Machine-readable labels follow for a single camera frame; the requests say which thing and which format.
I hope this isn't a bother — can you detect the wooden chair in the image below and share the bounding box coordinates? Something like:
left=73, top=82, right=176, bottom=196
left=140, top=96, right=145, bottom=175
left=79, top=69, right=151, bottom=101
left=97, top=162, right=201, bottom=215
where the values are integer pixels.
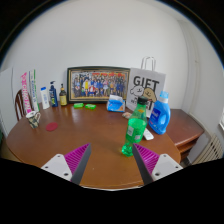
left=14, top=88, right=33, bottom=122

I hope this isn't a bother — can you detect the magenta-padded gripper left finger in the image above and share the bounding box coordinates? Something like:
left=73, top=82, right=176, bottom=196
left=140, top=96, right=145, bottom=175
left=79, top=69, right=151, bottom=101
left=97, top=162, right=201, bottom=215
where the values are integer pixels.
left=40, top=143, right=92, bottom=185

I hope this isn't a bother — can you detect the white radiator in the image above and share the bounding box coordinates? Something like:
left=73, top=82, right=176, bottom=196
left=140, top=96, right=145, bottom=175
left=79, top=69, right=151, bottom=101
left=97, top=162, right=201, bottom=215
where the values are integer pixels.
left=191, top=133, right=224, bottom=165

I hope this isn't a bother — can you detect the green plastic drink bottle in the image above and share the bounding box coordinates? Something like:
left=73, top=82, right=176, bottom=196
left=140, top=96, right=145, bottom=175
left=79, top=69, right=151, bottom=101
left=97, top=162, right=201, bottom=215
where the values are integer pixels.
left=121, top=95, right=149, bottom=157

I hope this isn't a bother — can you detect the dark blue pump bottle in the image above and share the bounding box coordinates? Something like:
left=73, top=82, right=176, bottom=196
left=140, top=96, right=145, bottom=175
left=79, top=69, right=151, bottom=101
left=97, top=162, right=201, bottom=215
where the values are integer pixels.
left=48, top=80, right=59, bottom=108

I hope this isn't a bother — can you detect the white lotion bottle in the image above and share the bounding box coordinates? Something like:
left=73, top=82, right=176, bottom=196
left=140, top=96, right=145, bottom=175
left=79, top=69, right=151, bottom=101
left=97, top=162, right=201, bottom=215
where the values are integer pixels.
left=39, top=86, right=51, bottom=110

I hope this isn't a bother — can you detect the white paper gift bag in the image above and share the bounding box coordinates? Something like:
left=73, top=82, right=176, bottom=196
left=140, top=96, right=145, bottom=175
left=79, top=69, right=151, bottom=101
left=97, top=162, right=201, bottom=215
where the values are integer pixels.
left=125, top=56, right=167, bottom=114

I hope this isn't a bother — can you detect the blue tissue pack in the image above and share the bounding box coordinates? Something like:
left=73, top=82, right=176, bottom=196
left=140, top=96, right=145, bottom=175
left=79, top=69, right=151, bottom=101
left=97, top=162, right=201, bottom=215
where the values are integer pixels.
left=106, top=94, right=126, bottom=113

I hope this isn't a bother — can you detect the wooden side cabinet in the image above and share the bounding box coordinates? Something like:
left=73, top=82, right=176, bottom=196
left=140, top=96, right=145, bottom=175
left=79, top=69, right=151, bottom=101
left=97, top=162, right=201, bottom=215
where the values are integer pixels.
left=165, top=108, right=205, bottom=158

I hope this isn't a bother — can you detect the white remote control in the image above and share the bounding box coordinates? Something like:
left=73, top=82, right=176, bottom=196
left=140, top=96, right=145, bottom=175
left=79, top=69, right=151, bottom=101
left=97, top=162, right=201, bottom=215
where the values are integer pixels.
left=142, top=128, right=155, bottom=141

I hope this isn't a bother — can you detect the flat round red coaster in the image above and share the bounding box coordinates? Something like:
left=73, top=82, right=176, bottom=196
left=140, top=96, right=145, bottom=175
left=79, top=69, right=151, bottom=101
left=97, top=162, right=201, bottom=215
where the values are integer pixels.
left=45, top=122, right=59, bottom=132

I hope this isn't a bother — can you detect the amber pump bottle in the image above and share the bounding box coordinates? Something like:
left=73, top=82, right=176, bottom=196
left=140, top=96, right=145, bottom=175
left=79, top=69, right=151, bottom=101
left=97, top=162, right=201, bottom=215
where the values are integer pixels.
left=58, top=83, right=68, bottom=107

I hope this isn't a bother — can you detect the green and white cardboard tube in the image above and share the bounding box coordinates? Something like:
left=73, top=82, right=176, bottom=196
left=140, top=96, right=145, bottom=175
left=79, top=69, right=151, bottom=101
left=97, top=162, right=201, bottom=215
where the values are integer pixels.
left=28, top=69, right=41, bottom=113

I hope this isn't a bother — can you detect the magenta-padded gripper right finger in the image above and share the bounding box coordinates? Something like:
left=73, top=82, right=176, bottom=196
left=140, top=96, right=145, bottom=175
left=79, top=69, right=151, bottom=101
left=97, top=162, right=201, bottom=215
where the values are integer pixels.
left=132, top=143, right=184, bottom=186

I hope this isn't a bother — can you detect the blue detergent bottle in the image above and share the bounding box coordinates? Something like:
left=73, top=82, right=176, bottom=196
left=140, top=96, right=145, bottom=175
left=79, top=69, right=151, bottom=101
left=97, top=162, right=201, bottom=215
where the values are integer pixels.
left=148, top=90, right=172, bottom=136

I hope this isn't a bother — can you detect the framed group photo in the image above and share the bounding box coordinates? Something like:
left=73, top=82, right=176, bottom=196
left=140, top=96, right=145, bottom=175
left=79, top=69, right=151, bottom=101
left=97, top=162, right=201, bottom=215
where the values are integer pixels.
left=66, top=65, right=131, bottom=104

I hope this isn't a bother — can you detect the camouflage print mug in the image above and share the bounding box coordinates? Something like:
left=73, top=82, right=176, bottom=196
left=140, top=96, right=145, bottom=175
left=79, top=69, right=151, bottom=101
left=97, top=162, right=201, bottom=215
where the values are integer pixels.
left=25, top=110, right=42, bottom=130

